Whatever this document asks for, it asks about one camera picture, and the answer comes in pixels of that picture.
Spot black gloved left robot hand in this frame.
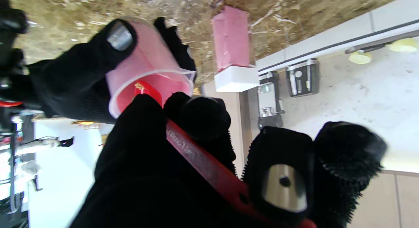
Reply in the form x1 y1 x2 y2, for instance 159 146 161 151
70 92 387 228

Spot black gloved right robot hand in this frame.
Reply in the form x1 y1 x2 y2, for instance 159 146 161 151
28 17 197 124

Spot red black right arm cables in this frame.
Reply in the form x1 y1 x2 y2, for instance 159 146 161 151
0 100 24 108

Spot pink container with white lid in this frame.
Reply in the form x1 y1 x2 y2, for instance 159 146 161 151
211 6 260 93

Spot red measuring spoon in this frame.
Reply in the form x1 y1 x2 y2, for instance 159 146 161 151
134 80 316 228

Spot pink measuring cup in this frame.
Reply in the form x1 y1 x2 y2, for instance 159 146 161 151
105 19 197 119

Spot black toaster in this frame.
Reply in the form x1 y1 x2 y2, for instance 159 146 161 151
285 59 320 97

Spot white counter cabinet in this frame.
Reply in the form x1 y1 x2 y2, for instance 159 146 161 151
255 0 419 78

